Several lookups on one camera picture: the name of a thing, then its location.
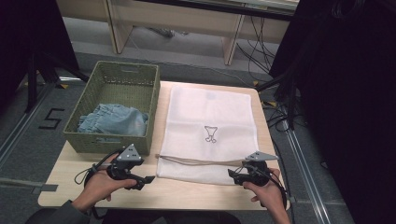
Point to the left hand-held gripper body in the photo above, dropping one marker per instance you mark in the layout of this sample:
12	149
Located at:
127	155

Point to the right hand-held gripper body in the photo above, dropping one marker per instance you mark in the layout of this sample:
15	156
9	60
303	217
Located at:
258	174

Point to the blue denim garment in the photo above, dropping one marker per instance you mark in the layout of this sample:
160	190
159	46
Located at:
115	119

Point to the green woven plastic basket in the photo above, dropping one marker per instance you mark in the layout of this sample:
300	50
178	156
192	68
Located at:
121	91

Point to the white mesh laundry bag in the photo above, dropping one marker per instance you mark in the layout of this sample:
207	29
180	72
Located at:
211	109

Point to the person's right hand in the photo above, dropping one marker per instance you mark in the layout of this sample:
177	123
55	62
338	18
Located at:
269	194

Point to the person's left hand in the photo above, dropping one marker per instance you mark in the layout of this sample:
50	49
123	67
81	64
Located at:
99	186

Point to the yellow tape mark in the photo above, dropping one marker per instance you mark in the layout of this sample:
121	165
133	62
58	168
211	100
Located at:
63	86
255	83
271	103

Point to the grey tape strip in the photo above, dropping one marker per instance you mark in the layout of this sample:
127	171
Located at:
45	188

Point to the black metal stand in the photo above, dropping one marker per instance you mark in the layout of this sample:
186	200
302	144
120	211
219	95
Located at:
32	81
288	90

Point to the black curtain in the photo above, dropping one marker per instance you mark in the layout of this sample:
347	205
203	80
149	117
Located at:
28	40
342	93

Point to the light wooden desk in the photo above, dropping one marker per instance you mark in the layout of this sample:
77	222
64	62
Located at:
174	21

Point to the metal floor rail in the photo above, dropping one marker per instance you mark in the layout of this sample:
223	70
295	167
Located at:
306	177
21	124

